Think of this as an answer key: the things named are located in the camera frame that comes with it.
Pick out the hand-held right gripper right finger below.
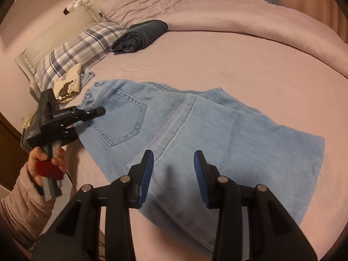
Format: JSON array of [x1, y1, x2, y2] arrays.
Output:
[[193, 150, 318, 261]]

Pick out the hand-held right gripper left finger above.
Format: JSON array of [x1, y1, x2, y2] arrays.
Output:
[[31, 149, 154, 261]]

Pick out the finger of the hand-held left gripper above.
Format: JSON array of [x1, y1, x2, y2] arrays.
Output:
[[60, 126, 80, 143], [71, 107, 106, 120]]

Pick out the light blue denim pants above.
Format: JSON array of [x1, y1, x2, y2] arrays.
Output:
[[76, 79, 326, 257]]

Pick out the person's left forearm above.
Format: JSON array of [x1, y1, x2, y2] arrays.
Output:
[[0, 164, 59, 251]]

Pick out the dark folded pants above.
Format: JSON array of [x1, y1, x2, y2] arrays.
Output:
[[111, 20, 169, 55]]

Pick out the person's left hand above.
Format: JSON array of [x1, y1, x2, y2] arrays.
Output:
[[28, 146, 67, 183]]

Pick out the light blue folded cloth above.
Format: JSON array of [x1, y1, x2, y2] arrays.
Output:
[[79, 69, 95, 87]]

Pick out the cream cartoon-printed cloth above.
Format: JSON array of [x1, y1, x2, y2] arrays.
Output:
[[52, 63, 83, 104]]

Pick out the red fuzzy band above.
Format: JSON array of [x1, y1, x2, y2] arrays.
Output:
[[37, 160, 65, 181]]

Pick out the large plaid pillow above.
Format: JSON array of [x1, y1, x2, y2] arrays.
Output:
[[34, 22, 128, 91]]

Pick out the cream pillow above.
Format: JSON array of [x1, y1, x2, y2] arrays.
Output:
[[13, 5, 96, 87]]

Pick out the small white pillow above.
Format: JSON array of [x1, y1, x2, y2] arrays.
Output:
[[85, 0, 115, 22]]

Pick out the bed with pink sheet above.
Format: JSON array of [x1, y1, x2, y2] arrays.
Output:
[[0, 0, 348, 261]]

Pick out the pink duvet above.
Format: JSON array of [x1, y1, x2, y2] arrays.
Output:
[[100, 0, 348, 70]]

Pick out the pink curtain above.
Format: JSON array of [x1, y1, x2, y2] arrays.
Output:
[[274, 0, 348, 42]]

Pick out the black cable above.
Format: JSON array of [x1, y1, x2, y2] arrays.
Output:
[[65, 172, 78, 192]]

